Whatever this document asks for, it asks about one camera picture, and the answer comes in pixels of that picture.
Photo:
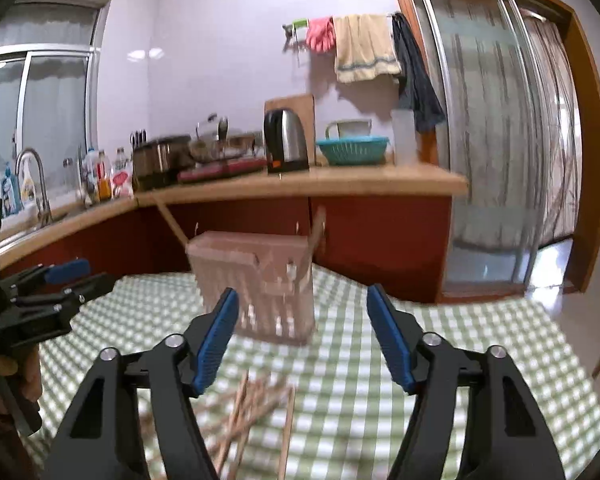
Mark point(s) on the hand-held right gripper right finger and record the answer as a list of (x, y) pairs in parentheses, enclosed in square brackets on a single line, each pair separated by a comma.
[(390, 340)]

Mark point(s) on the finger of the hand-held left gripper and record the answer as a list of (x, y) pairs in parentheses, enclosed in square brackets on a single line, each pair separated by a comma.
[(80, 292), (67, 270)]

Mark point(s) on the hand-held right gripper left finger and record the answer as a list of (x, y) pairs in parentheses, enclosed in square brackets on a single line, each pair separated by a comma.
[(212, 345)]

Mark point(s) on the pile of wooden chopsticks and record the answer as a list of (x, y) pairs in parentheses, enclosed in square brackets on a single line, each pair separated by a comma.
[(250, 405)]

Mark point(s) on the pink plastic utensil holder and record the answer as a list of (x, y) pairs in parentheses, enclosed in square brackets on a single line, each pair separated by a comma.
[(270, 280)]

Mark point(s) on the person's left hand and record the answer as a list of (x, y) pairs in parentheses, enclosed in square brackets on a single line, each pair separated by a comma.
[(30, 370)]

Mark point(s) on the blue detergent bottle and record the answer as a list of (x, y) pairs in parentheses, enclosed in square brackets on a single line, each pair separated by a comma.
[(11, 192)]

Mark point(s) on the green checkered tablecloth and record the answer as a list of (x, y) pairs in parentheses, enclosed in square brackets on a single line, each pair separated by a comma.
[(330, 370)]

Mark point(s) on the yellow white bottle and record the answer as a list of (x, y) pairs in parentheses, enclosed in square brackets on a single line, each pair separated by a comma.
[(28, 182)]

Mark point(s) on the metal kitchen faucet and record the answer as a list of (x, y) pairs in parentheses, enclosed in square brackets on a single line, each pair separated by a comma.
[(42, 185)]

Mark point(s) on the orange sauce bottle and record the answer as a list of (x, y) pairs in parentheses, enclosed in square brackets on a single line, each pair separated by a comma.
[(104, 182)]

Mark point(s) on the white seasoning bottle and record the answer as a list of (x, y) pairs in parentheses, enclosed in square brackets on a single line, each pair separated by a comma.
[(90, 172)]

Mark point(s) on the red kitchen cabinets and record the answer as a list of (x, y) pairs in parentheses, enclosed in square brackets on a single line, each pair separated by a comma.
[(380, 240)]

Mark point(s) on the dark rice cooker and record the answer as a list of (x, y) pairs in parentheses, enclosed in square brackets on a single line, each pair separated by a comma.
[(160, 160)]

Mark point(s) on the knife block with knives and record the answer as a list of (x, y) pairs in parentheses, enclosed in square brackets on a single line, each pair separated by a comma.
[(138, 137)]

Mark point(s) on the wooden kitchen countertop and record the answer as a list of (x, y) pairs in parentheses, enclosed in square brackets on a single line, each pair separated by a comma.
[(370, 180)]

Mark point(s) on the teal plastic colander basket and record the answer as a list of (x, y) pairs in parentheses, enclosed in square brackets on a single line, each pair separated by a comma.
[(352, 152)]

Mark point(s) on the translucent plastic container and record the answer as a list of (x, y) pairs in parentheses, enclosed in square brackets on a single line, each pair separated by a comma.
[(404, 135)]

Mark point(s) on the white pitcher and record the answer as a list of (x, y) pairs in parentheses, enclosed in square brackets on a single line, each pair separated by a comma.
[(352, 128)]

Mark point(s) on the black steel electric kettle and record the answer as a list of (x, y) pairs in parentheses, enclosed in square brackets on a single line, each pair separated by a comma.
[(287, 140)]

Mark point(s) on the frosted sliding glass door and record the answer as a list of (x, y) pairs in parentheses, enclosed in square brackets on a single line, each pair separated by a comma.
[(490, 135)]

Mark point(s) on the wooden cutting board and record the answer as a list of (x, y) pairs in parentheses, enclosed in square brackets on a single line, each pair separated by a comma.
[(300, 105)]

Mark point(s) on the dark grey cloth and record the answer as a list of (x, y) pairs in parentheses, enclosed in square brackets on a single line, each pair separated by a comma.
[(415, 80)]

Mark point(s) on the beige towel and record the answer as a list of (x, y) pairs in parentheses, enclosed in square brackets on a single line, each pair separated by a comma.
[(365, 45)]

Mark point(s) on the pink rubber gloves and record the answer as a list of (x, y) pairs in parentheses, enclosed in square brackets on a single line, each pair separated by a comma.
[(321, 35)]

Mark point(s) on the green plastic hook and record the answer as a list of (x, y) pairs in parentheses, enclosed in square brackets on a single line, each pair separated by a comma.
[(300, 23)]

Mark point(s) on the aluminium frame window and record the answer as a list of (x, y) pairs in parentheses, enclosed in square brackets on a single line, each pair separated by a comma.
[(55, 100)]

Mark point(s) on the wooden door frame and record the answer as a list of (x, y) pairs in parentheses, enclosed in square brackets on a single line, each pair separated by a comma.
[(590, 135)]

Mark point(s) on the metal towel rail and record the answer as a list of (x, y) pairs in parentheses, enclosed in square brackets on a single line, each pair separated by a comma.
[(287, 35)]

